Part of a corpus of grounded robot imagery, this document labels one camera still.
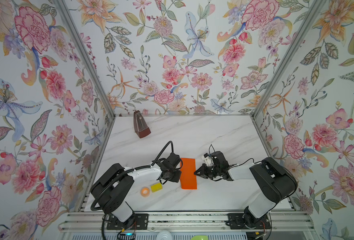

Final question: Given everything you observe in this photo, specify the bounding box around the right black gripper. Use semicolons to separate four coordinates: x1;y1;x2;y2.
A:
193;163;221;179

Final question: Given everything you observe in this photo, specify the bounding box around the orange square paper sheet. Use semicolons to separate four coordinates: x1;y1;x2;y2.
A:
180;158;197;190

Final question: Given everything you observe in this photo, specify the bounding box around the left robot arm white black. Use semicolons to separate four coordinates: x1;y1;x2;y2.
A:
91;153;184;224

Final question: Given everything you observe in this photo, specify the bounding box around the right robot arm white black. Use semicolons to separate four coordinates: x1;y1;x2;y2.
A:
194;151;298;229

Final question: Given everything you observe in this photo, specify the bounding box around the yellow rectangular block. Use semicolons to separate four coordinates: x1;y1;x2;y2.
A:
151;183;163;193

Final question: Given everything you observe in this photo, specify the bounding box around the orange tape roll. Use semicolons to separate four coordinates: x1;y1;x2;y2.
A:
141;187;151;198

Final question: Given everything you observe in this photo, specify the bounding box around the brown wooden metronome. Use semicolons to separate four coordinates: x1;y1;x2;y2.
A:
134;111;151;139

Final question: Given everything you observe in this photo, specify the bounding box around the green object at edge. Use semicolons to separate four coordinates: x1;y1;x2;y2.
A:
190;235;209;240

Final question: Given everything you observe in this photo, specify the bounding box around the white round object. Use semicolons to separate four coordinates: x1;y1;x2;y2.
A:
156;230;173;240

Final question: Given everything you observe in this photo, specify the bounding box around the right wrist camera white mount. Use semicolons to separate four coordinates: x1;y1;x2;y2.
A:
202;153;213;167

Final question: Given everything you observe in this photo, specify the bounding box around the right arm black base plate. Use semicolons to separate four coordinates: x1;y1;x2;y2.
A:
225;213;272;230

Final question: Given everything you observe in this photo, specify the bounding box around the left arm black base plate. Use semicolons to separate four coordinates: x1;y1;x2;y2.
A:
106;213;149;231

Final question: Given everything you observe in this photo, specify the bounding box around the black corrugated cable conduit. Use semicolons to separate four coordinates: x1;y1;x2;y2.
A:
89;140;175;211

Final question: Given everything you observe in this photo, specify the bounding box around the aluminium front rail frame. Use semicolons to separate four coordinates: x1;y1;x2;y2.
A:
58;211;315;233

